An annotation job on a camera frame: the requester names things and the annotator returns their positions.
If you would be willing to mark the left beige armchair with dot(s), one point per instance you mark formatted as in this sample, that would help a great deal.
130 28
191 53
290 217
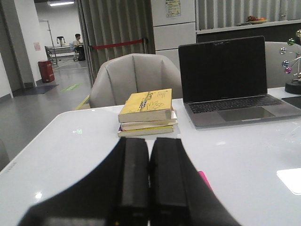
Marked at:
118 78

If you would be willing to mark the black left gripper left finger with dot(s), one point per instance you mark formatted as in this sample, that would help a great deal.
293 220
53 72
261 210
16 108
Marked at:
131 208

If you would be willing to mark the fruit bowl on counter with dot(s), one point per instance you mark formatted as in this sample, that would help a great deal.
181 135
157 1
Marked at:
255 20

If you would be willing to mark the middle cream book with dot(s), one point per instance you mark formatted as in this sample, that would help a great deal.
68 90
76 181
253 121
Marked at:
149 124

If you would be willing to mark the ferris wheel desk ornament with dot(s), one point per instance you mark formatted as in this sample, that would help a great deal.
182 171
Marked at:
293 67

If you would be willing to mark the grey laptop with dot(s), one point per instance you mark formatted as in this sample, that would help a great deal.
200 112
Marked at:
225 82

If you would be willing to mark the pink highlighter pen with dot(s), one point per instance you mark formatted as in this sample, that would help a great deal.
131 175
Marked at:
203 176

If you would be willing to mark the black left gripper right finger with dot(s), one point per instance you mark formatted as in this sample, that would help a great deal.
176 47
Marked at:
170 191

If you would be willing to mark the red trash bin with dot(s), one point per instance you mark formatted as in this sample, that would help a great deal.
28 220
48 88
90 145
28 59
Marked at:
46 71

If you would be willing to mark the bottom yellow book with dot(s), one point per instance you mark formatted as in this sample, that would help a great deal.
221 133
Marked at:
146 131

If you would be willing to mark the seated person in background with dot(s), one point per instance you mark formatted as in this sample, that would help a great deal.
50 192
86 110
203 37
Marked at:
78 46

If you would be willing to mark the top yellow book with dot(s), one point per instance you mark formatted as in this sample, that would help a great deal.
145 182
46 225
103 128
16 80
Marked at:
153 105

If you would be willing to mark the red barrier belt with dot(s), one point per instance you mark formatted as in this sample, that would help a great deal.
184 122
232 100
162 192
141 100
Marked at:
120 44

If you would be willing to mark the white cabinet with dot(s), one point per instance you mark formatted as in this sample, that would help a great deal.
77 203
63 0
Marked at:
174 24

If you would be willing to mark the black mouse pad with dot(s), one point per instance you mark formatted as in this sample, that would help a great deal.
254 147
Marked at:
295 101

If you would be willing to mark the yellow book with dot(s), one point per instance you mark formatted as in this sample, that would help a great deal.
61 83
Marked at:
146 131
153 105

